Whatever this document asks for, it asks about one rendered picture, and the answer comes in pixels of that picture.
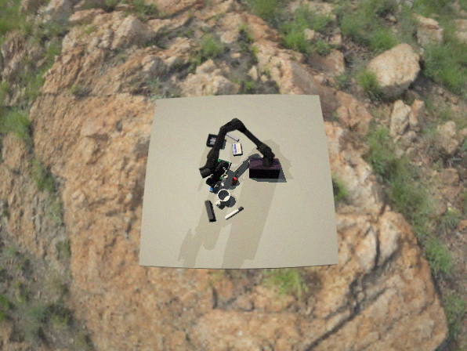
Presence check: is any cream paper card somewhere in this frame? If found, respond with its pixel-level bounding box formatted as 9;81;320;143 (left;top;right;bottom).
217;175;228;186

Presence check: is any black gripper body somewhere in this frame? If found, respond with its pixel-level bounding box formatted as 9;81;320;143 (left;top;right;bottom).
205;160;229;188

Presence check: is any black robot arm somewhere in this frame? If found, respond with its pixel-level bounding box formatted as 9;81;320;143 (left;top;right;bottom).
199;118;275;179

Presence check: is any stamp pad tin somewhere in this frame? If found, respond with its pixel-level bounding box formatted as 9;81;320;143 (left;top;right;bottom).
232;142;242;156

